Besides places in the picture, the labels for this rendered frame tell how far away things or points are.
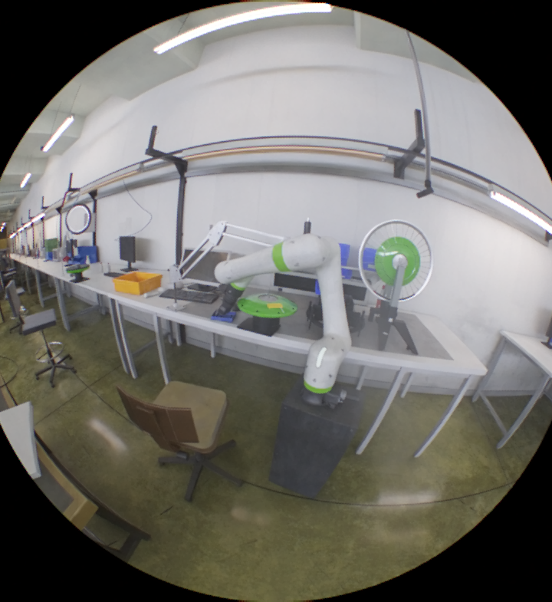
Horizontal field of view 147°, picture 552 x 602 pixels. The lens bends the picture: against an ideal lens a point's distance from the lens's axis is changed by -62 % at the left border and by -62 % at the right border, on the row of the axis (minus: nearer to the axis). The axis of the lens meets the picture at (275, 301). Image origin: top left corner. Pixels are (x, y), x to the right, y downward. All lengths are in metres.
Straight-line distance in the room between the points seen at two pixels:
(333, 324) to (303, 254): 0.34
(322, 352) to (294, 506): 1.06
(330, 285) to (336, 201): 1.17
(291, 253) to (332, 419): 0.63
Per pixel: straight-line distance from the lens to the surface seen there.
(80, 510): 0.57
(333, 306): 0.88
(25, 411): 0.80
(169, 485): 1.60
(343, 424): 0.87
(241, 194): 2.14
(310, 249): 0.70
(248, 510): 1.49
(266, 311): 0.98
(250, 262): 0.85
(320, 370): 0.80
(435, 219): 2.12
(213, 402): 1.13
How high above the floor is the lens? 1.43
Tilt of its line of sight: 19 degrees down
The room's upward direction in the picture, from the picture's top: 5 degrees clockwise
